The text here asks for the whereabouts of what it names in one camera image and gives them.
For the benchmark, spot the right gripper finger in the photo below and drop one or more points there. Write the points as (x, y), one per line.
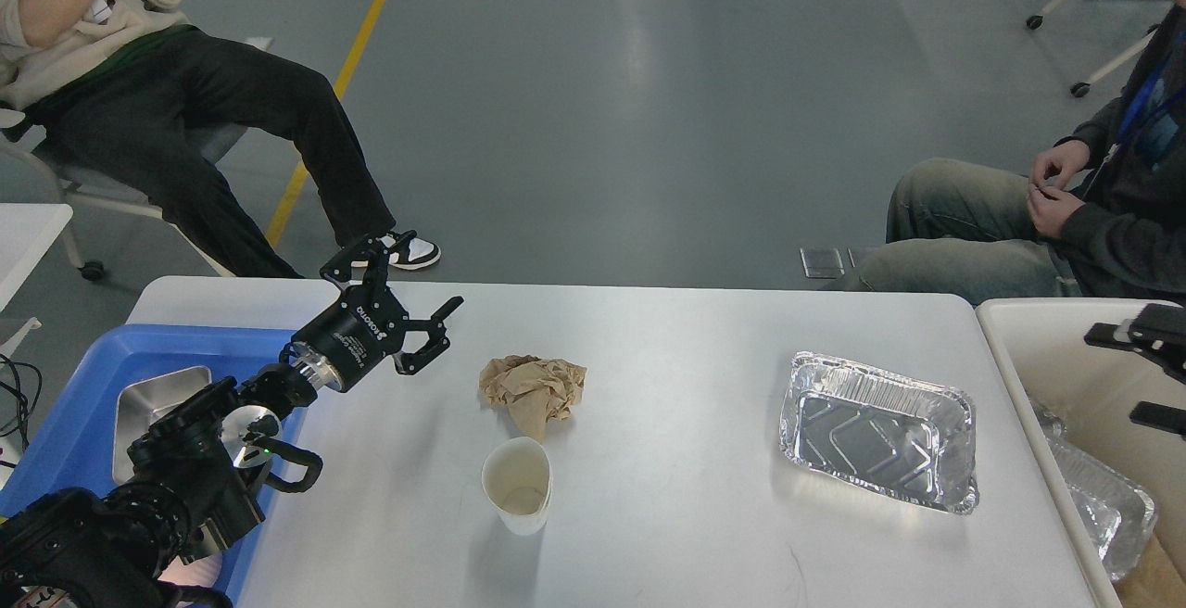
(1159, 416)
(1158, 330)

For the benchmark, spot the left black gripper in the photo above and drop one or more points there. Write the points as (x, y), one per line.
(365, 325)

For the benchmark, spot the white paper cup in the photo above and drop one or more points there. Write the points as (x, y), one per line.
(517, 480)

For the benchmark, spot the aluminium foil tray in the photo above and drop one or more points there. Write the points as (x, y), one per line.
(897, 436)

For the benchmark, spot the stainless steel rectangular tray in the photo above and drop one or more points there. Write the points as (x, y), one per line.
(141, 404)

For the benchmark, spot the pink mug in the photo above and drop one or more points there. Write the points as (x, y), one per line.
(203, 572)

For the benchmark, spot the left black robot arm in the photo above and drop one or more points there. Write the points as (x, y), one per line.
(197, 471)

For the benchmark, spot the white plastic bin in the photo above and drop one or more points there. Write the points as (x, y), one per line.
(1039, 347)

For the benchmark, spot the foil tray in bin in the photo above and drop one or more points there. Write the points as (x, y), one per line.
(1118, 514)

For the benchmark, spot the person in grey hoodie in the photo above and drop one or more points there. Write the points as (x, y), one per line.
(1100, 215)

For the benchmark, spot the crumpled brown paper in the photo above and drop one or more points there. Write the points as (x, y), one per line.
(533, 390)

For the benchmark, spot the person in beige hoodie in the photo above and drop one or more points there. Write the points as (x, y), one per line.
(119, 83)

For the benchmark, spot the blue plastic tray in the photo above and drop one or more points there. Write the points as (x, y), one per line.
(73, 448)

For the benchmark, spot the white side table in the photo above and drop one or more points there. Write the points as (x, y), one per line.
(27, 231)

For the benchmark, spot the grey office chair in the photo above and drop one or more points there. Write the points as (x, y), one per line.
(70, 183)

